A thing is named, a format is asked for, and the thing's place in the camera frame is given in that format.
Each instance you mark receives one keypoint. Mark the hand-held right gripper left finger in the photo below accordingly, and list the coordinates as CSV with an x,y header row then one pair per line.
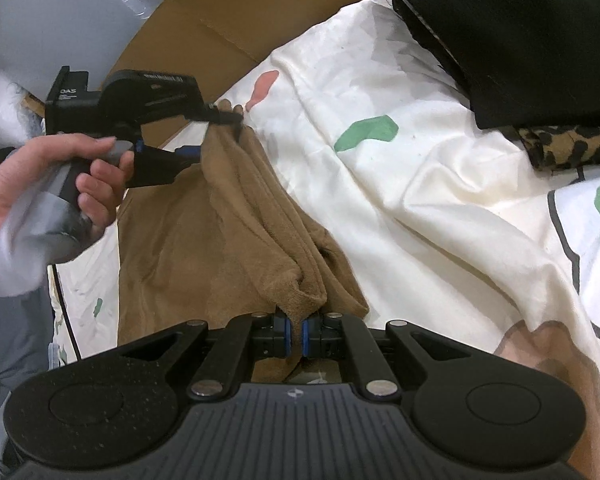
x,y
286,342

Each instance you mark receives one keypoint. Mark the white pillow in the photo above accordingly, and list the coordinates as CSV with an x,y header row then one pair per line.
x,y
5,110

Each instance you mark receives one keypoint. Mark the person's left hand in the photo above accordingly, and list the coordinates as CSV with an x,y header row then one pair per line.
x,y
10,185

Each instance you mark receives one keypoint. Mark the grey bubble wrap sheet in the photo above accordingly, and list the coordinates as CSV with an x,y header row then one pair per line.
x,y
70,10

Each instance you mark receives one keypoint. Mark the black leopard-lined garment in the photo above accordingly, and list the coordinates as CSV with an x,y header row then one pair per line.
x,y
505,35

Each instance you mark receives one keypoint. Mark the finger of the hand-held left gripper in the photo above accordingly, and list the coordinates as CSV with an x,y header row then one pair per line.
x,y
222,114

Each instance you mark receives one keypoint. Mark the white printed bed blanket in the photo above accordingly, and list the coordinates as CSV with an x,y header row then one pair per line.
x,y
430,185

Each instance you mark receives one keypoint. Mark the brown printed t-shirt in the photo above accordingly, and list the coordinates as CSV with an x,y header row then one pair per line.
x,y
190,250

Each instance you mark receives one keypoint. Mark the grey blue blanket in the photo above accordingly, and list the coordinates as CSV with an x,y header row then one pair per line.
x,y
10,350

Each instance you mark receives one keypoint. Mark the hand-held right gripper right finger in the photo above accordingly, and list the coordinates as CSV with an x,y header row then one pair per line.
x,y
307,342

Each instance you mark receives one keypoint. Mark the brown cardboard sheet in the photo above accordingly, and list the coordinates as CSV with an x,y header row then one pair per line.
x,y
230,10

